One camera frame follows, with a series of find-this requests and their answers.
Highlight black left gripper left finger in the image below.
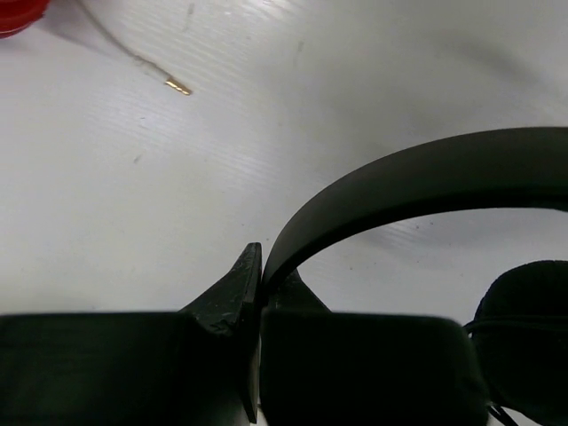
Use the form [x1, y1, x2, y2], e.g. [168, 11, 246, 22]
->
[1, 243, 262, 425]

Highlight red headphones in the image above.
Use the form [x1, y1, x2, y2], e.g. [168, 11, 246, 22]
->
[1, 1, 193, 96]

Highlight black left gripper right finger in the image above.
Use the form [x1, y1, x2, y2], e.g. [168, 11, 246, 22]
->
[260, 272, 489, 425]

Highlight black headphones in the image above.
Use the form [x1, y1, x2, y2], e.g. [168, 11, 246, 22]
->
[263, 127, 567, 425]

